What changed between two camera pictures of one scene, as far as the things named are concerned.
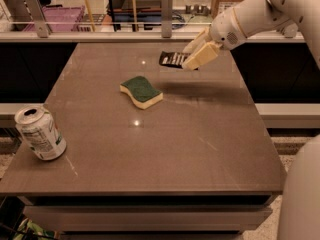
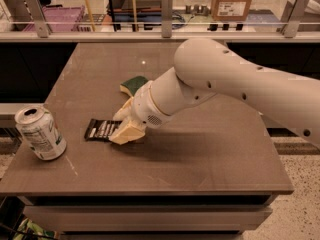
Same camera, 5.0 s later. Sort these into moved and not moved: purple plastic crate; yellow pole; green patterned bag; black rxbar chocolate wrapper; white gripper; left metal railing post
Moved: white gripper; black rxbar chocolate wrapper
Not moved: yellow pole; green patterned bag; purple plastic crate; left metal railing post
